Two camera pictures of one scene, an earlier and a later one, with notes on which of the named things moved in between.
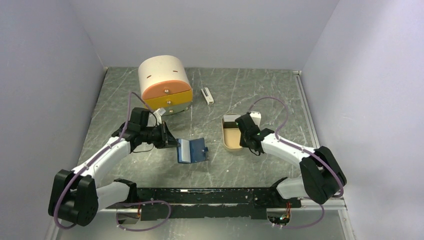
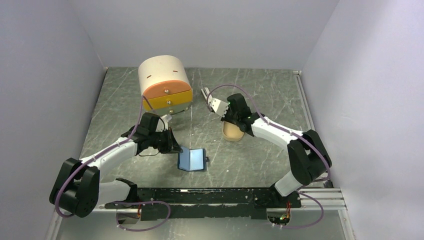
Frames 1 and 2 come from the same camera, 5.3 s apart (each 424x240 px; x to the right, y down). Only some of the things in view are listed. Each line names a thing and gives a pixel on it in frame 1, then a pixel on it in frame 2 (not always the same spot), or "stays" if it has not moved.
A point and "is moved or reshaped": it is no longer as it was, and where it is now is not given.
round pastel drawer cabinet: (165, 84) stays
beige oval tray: (231, 137) is moved or reshaped
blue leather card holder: (191, 151) is moved or reshaped
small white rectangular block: (207, 95) stays
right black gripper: (243, 143) -> (226, 117)
